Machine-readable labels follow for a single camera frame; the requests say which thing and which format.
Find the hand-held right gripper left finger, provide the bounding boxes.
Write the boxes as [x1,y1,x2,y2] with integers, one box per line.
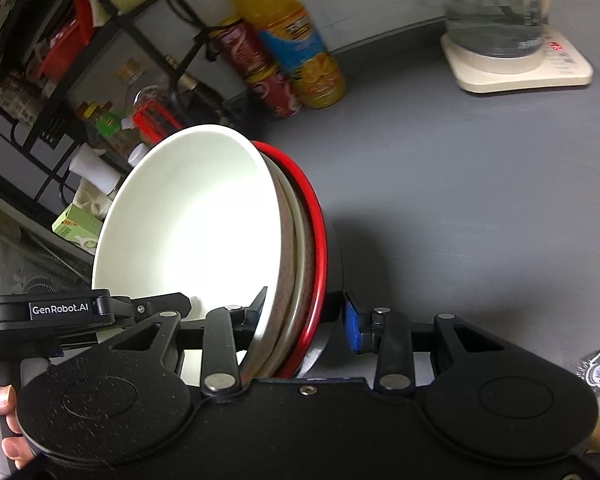
[100,287,268,395]

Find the cream kettle base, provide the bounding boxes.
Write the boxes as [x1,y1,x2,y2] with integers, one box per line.
[440,27,595,95]

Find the beige plate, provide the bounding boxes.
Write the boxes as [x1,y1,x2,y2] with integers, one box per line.
[275,160,313,378]

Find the red handled tool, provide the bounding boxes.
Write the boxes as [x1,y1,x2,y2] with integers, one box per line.
[132,100,183,143]

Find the dark glass bottle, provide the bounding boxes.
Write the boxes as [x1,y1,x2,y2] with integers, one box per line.
[165,55,231,121]

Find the red snack packets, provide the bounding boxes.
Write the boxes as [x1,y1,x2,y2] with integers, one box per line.
[37,0,98,78]

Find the red soda can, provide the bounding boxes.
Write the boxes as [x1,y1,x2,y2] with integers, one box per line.
[212,16,273,78]
[245,65,303,120]

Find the orange juice bottle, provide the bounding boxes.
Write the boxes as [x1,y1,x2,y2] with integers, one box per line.
[225,0,347,110]

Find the glass electric kettle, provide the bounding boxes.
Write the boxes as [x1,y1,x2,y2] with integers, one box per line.
[425,0,553,61]

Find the green label seasoning bottle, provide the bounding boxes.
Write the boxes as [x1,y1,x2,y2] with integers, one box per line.
[97,110,131,153]

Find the black metal rack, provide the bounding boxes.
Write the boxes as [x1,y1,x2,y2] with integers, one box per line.
[0,0,231,201]

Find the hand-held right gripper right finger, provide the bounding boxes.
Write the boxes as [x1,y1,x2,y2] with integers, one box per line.
[344,291,511,393]

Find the red rimmed plate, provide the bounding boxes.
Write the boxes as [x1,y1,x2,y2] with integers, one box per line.
[252,140,345,381]

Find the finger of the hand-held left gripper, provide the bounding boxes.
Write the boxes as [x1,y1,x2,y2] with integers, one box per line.
[130,291,192,322]

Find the green carton box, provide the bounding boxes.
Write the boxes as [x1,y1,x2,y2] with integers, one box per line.
[51,203,103,253]

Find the pale green ceramic bowl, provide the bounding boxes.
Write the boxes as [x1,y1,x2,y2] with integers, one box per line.
[91,124,297,376]

